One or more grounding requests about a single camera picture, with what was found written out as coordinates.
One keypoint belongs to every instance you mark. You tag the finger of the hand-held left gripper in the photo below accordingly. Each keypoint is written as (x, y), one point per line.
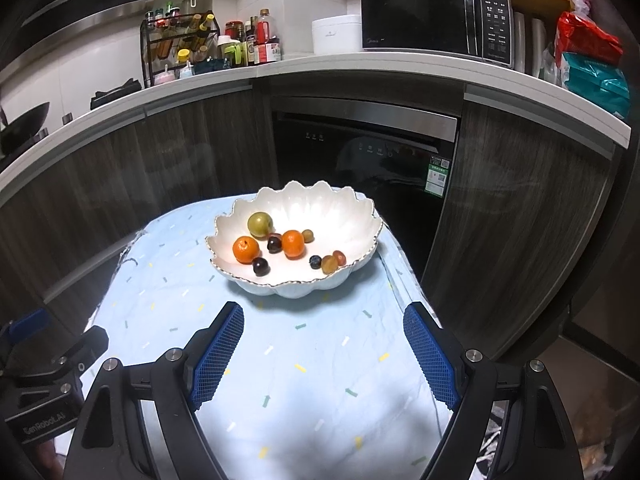
(27, 324)
(75, 347)

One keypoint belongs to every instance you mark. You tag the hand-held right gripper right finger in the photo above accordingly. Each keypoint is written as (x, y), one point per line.
(432, 355)

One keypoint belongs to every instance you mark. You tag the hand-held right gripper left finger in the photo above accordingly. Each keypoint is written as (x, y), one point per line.
(217, 355)

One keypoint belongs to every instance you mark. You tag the dark purple plum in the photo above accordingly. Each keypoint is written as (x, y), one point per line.
(274, 245)
(260, 266)

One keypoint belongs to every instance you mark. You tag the orange tangerine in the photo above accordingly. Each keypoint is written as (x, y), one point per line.
(293, 244)
(246, 251)

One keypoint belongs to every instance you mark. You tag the blueberry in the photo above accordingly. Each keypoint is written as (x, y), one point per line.
(315, 261)

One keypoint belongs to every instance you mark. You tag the green jujube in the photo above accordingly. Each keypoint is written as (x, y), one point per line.
(260, 224)

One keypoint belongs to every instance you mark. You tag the tan longan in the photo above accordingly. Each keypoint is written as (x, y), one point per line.
(307, 235)
(328, 264)

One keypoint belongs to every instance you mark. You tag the white scalloped bowl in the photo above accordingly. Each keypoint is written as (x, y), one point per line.
(320, 210)

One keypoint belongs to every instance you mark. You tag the light blue patterned tablecloth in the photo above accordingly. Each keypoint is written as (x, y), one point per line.
(310, 360)

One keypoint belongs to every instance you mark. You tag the white plaid fringed cloth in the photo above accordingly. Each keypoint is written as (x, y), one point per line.
(492, 440)

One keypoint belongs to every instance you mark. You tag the dark wood kitchen cabinets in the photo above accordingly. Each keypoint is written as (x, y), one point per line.
(500, 185)

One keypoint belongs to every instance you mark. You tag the black wok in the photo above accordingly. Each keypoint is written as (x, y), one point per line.
(25, 127)

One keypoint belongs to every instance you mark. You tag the black gas stove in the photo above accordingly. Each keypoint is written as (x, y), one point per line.
(115, 92)

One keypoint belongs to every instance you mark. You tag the pink small container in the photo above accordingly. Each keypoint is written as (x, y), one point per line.
(164, 78)

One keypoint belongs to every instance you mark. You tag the light blue small container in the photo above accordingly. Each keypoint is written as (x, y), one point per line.
(186, 71)

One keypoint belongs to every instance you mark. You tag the dark teal bowl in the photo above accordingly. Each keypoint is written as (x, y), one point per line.
(210, 66)

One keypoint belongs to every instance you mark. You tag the green cup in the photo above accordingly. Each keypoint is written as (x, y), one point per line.
(231, 54)

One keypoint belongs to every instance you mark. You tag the white kitchen countertop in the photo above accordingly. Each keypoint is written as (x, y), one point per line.
(350, 62)

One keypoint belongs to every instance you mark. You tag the dark sauce bottle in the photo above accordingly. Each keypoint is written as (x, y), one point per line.
(250, 42)

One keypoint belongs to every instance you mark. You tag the teal plastic bag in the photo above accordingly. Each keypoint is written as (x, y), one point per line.
(595, 82)

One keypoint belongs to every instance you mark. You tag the steel range hood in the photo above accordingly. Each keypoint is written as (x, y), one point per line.
(75, 5)

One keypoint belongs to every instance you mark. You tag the red liquid bottle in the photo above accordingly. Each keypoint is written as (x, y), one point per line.
(265, 35)

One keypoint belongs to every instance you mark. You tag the white upright plates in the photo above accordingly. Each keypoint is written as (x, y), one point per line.
(530, 45)

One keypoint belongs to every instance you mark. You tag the red lid jar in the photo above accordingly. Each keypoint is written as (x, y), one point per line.
(233, 28)

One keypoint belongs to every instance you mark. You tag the white rice cooker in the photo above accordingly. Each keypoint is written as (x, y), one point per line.
(335, 35)

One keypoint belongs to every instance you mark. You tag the row of spice jars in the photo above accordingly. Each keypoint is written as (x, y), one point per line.
(162, 16)

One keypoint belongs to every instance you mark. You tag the black microwave oven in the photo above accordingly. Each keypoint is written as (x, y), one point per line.
(415, 15)

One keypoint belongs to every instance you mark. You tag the red plastic bag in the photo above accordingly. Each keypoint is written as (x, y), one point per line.
(585, 37)

